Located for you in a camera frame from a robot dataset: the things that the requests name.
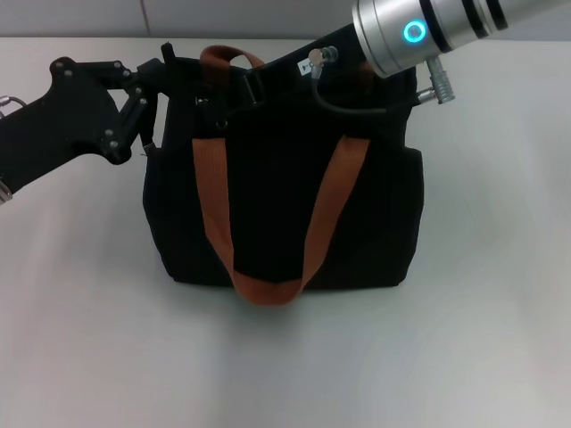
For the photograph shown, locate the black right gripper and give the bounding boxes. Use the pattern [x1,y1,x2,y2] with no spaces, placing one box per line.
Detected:
[212,22,368,134]

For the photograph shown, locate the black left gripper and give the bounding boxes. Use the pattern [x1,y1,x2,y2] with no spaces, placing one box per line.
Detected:
[0,56,170,195]

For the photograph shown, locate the black bag with brown straps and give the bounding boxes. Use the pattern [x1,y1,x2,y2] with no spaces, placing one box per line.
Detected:
[141,40,425,309]

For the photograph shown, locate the left gripper cable with connector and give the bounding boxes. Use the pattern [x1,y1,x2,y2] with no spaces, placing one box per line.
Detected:
[0,93,26,118]

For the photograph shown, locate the gripper cable with connector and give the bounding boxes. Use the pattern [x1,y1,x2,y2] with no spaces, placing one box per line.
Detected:
[0,93,26,118]
[307,45,457,116]

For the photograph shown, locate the right gripper cable with connector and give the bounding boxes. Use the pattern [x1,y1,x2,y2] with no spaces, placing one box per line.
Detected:
[307,45,457,116]

